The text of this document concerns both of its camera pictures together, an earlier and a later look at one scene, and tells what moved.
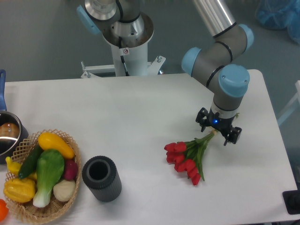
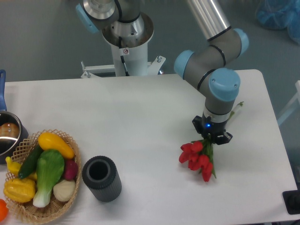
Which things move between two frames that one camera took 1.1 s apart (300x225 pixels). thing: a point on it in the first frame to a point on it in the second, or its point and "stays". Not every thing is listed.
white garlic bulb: (63, 190) stays
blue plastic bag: (279, 14) stays
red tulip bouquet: (187, 156) to (198, 155)
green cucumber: (29, 162) stays
